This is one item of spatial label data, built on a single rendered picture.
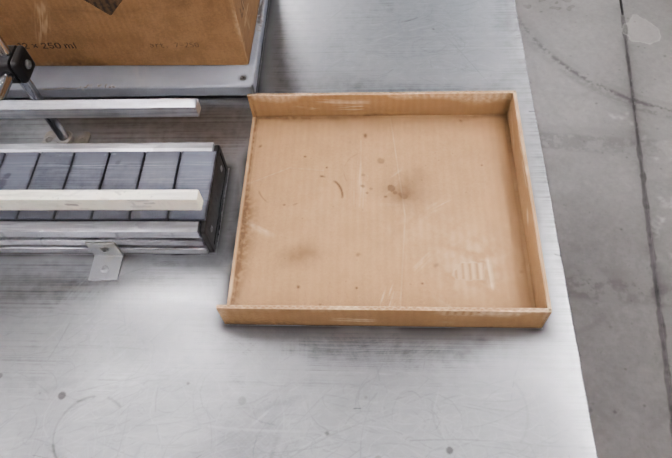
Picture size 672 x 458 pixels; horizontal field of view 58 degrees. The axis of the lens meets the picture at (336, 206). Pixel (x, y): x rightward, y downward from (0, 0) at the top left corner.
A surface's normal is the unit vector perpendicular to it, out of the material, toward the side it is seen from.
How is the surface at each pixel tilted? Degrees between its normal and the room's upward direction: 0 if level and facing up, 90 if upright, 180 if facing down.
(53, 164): 0
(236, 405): 0
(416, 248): 0
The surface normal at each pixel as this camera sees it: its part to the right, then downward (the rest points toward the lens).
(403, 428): -0.06, -0.53
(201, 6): -0.05, 0.85
